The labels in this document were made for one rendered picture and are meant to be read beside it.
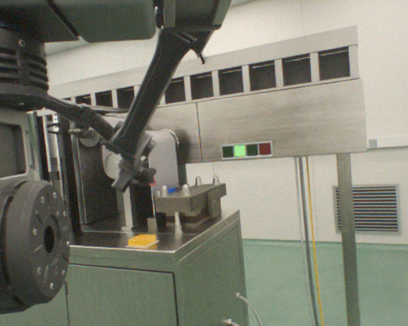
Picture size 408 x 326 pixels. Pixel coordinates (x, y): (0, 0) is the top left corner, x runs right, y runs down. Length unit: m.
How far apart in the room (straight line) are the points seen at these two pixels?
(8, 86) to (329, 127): 1.31
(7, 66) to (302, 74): 1.39
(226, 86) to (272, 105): 0.28
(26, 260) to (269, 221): 3.80
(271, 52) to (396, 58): 2.45
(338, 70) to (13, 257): 1.46
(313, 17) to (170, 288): 3.39
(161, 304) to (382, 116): 3.12
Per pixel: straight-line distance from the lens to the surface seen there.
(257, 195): 4.07
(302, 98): 1.55
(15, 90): 0.40
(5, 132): 0.46
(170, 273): 1.18
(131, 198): 1.48
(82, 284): 1.44
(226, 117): 1.64
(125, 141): 0.79
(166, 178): 1.56
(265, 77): 1.68
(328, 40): 1.59
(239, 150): 1.61
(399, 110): 3.88
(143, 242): 1.20
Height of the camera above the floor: 1.23
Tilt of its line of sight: 3 degrees down
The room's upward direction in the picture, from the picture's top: 5 degrees counter-clockwise
